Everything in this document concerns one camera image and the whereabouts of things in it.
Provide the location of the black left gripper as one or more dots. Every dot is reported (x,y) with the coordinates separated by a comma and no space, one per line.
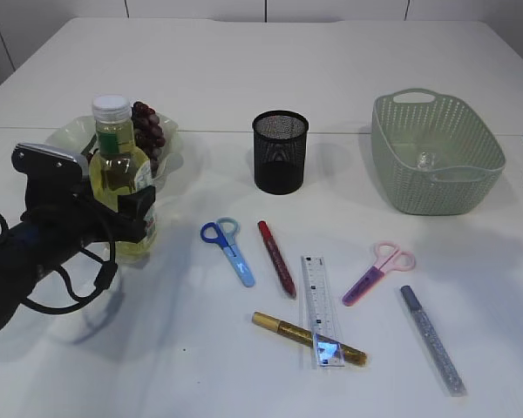
(61,212)

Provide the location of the yellow oil bottle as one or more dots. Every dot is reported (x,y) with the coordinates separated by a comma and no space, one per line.
(118,167)

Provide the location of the purple grape bunch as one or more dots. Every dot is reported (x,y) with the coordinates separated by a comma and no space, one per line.
(148,134)

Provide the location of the pink scissors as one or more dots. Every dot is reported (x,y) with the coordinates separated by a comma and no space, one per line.
(389,257)

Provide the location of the clear bubble plastic sheet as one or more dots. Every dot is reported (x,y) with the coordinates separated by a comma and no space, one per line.
(427,161)

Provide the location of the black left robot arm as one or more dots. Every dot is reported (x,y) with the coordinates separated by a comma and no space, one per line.
(21,270)

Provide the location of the translucent green wavy plate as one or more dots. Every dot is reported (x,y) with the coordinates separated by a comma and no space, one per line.
(76,136)

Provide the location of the red glitter pen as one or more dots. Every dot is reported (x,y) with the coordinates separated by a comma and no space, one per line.
(277,259)

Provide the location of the black mesh pen holder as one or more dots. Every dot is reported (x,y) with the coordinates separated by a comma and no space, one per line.
(280,142)

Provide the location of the clear plastic ruler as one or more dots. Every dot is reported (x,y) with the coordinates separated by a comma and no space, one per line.
(321,313)

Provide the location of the gold glitter pen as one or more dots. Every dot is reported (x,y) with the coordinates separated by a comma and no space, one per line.
(296,333)

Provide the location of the green plastic basket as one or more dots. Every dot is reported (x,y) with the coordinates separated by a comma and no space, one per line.
(471,160)

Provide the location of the silver glitter pen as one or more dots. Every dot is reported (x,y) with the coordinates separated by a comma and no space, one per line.
(434,345)

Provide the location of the blue scissors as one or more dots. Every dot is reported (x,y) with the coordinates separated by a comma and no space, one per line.
(222,233)

